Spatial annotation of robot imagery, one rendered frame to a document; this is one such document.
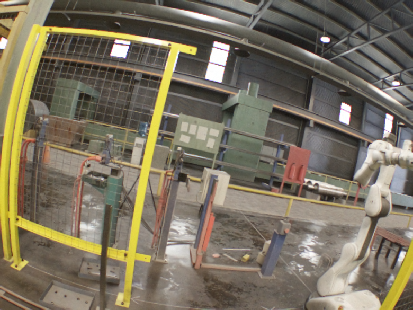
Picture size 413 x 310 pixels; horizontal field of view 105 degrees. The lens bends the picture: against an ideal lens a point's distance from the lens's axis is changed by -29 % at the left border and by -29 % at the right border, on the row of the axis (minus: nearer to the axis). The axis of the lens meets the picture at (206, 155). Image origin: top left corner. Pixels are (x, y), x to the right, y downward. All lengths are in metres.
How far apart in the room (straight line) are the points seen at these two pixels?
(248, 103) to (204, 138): 3.61
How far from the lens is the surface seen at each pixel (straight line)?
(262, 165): 11.10
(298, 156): 8.56
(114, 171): 2.15
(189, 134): 7.30
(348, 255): 2.00
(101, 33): 1.63
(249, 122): 10.18
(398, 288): 1.18
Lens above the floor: 1.27
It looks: 3 degrees down
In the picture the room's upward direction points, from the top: 13 degrees clockwise
